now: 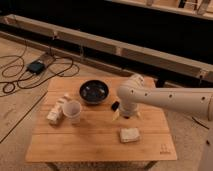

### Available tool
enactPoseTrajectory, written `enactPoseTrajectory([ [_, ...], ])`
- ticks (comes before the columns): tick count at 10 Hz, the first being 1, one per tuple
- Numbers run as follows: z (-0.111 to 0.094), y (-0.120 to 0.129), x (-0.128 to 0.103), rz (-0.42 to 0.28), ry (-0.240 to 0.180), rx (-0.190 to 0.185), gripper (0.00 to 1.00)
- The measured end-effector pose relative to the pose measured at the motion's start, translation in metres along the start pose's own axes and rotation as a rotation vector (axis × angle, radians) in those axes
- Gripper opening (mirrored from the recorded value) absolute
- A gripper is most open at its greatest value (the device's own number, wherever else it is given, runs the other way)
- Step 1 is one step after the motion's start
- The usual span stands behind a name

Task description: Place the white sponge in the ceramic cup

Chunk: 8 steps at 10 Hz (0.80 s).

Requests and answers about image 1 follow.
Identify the dark power adapter box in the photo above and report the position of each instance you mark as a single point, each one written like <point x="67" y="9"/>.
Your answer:
<point x="36" y="67"/>

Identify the white ceramic cup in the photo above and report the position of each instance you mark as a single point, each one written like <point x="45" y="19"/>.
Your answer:
<point x="72" y="110"/>

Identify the wooden beam rail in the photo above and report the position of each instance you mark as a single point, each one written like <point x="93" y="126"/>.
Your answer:
<point x="159" y="64"/>

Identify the dark blue bowl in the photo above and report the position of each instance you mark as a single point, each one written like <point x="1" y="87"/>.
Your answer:
<point x="94" y="91"/>

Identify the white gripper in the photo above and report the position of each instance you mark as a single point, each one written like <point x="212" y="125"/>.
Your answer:
<point x="126" y="109"/>

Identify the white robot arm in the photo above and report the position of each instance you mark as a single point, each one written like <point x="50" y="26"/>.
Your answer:
<point x="196" y="102"/>

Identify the wooden table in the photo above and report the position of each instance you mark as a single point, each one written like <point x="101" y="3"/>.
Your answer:
<point x="96" y="138"/>

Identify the black rectangular device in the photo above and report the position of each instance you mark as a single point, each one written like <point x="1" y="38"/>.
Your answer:
<point x="115" y="105"/>

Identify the white sponge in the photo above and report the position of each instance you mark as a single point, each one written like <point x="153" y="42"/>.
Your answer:
<point x="129" y="135"/>

